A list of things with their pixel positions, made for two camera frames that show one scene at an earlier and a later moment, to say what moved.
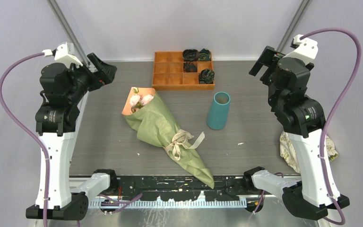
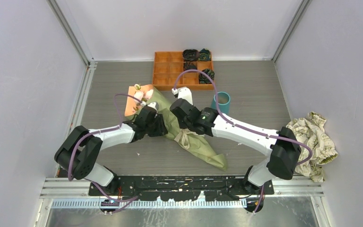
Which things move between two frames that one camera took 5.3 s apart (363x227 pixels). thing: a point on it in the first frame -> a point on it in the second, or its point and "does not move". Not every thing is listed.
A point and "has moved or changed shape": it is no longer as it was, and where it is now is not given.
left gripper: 104,74 -> 161,129
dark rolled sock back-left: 191,55 does not move
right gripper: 269,57 -> 181,125
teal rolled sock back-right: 204,54 does not move
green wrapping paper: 155,125 -> 197,144
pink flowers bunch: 137,101 has moved or changed shape
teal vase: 218,110 does not move
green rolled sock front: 206,76 does not move
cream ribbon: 181,138 has moved or changed shape
